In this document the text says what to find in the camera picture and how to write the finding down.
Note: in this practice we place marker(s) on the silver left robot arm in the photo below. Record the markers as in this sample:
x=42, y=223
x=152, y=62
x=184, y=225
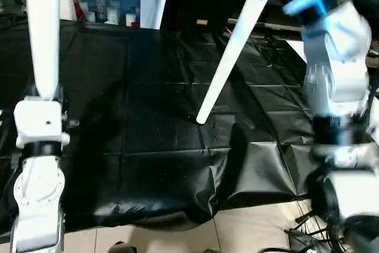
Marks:
x=38, y=194

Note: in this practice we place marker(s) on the small yellow label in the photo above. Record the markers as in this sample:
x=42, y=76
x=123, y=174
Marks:
x=202, y=22

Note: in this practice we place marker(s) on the black mat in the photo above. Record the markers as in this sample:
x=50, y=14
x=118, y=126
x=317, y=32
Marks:
x=148, y=122

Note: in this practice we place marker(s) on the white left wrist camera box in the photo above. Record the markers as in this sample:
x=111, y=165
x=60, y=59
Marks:
x=40, y=122

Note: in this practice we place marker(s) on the black metal rail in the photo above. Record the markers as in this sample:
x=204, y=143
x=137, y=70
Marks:
x=272, y=28

